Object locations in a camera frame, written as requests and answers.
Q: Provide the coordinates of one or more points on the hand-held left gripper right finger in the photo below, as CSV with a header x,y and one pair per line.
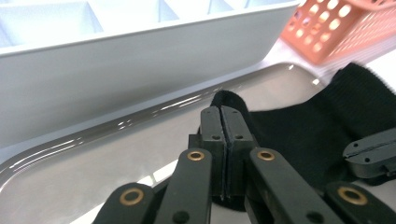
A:
x,y
239,155

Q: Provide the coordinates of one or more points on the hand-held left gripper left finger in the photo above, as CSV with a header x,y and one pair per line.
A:
x,y
214,161

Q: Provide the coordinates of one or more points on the black sock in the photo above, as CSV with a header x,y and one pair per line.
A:
x,y
299,133

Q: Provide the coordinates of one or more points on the pink perforated plastic basket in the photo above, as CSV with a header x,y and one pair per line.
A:
x,y
348,31

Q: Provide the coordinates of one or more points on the grey translucent box lid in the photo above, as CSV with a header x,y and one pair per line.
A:
x,y
93,174

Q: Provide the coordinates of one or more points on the white divided storage box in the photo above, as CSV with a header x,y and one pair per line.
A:
x,y
124,71

